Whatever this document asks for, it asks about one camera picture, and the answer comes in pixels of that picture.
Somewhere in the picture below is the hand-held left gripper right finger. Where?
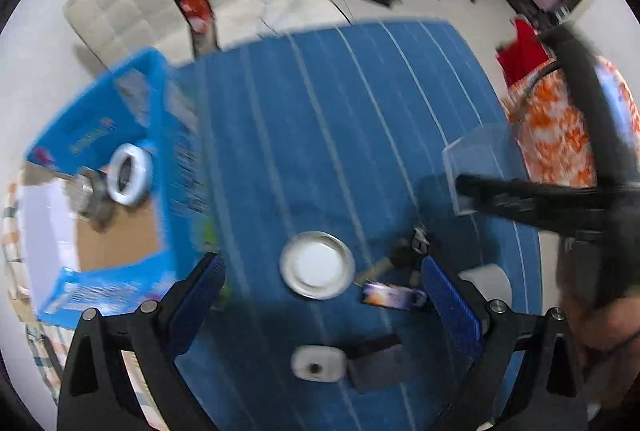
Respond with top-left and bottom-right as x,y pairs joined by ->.
421,256 -> 589,431

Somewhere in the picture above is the white cylindrical roll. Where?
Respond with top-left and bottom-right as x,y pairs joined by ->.
457,263 -> 513,307

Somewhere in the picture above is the person's right hand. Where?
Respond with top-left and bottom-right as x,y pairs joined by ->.
570,291 -> 640,362

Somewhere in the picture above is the blue printed cardboard box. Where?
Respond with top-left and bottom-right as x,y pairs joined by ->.
24,47 -> 226,329

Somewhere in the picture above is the clear plastic box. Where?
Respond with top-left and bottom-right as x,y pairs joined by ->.
441,121 -> 528,218

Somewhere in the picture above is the red cloth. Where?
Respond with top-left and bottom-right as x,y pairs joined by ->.
495,17 -> 556,87

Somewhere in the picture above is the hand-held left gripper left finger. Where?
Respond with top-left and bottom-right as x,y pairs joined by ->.
57,252 -> 228,431

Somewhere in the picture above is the plaid cloth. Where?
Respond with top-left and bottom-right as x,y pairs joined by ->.
0,171 -> 71,407

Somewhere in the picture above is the black-headed key with clip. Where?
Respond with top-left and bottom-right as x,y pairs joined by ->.
354,225 -> 435,288

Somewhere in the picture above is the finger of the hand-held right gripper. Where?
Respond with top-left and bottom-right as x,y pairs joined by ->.
456,174 -> 640,237

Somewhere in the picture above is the blue striped mat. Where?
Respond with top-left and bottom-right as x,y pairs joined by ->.
172,17 -> 543,431

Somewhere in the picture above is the small purple packet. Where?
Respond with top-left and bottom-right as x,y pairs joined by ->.
361,280 -> 428,311

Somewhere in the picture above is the white and blue tape roll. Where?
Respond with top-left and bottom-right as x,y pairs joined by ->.
106,144 -> 155,206

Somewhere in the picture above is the orange floral blanket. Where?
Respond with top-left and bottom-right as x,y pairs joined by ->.
502,56 -> 640,189

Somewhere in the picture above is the round metal lid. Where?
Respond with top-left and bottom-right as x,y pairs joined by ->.
279,231 -> 357,301

